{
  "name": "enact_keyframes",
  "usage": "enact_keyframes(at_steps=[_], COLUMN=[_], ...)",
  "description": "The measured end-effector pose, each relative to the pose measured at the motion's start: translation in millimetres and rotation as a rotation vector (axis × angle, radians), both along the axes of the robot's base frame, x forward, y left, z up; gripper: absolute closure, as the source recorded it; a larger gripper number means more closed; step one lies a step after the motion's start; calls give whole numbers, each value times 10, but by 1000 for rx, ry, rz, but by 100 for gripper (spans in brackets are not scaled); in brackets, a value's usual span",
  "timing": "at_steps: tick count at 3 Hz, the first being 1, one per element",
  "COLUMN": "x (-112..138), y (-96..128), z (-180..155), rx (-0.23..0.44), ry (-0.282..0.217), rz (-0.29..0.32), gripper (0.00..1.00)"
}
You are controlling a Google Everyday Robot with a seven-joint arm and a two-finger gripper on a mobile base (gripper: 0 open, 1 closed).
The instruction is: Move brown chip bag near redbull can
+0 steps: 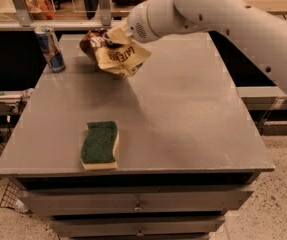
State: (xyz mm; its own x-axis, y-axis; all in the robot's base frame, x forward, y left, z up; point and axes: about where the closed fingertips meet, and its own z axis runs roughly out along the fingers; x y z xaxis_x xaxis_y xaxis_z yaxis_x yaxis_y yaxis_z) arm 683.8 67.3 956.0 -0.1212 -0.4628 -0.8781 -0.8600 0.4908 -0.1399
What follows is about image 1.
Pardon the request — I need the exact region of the left metal bracket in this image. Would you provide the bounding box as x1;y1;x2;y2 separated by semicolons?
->
12;0;32;27

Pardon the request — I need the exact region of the drawer knob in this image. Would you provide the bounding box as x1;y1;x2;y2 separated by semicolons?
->
136;228;145;237
133;201;143;212

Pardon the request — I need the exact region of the middle metal bracket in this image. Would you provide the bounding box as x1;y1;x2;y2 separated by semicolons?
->
98;0;112;26

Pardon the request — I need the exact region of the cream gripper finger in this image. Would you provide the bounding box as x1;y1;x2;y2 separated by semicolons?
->
103;25;132;45

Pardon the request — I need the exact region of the orange bag behind glass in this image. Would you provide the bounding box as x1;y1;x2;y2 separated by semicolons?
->
24;0;55;20

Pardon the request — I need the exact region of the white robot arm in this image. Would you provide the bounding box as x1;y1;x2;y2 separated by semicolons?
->
107;0;287;95

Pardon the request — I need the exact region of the redbull can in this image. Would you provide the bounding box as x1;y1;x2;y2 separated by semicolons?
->
34;26;65;73

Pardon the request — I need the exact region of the brown chip bag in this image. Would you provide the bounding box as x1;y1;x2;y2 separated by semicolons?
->
79;28;151;77

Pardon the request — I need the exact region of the green yellow sponge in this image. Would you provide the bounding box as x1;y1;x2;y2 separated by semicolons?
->
81;121;119;170

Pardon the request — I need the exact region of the lower drawer knob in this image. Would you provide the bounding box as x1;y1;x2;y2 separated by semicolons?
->
136;228;145;237

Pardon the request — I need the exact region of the metal bracket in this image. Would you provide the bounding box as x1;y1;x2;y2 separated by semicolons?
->
12;0;32;27
98;0;112;26

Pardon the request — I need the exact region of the wire rack on floor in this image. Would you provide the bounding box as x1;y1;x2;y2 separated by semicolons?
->
0;181;25;211

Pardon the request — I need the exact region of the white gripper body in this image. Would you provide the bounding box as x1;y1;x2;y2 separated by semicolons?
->
126;0;164;43

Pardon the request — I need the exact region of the upper drawer knob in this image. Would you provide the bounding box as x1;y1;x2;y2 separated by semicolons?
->
133;201;143;212

